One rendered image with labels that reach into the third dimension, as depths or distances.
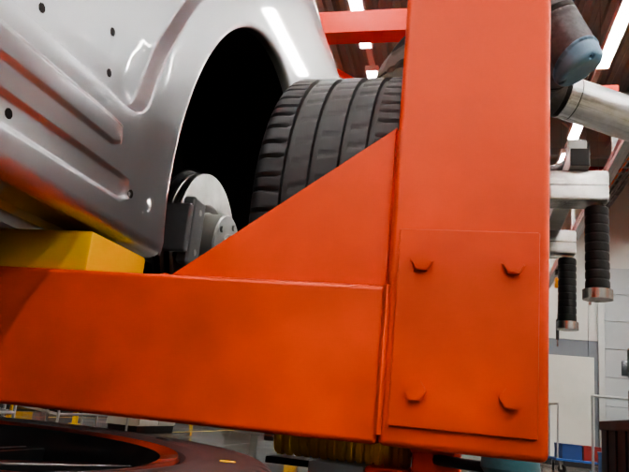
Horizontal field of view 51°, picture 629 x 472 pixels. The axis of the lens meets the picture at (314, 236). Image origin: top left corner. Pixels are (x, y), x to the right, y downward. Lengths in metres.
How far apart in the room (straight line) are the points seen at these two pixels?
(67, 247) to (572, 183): 0.75
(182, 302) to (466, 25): 0.45
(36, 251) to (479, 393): 0.54
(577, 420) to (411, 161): 12.21
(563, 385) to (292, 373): 12.21
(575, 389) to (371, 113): 11.96
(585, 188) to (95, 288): 0.74
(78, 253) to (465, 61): 0.50
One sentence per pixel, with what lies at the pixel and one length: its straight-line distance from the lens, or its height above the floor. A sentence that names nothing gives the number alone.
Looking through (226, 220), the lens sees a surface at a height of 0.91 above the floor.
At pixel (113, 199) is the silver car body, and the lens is 0.87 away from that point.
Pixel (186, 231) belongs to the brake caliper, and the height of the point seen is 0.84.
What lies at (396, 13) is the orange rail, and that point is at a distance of 5.08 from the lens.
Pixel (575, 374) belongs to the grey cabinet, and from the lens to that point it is 12.90.
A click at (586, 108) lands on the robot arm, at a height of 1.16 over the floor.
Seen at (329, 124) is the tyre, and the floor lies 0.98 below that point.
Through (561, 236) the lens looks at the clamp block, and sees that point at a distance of 1.44.
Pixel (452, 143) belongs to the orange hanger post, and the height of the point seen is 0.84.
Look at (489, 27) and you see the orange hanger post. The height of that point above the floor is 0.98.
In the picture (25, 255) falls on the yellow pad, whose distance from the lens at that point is 0.88.
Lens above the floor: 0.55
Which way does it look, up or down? 15 degrees up
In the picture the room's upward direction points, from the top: 6 degrees clockwise
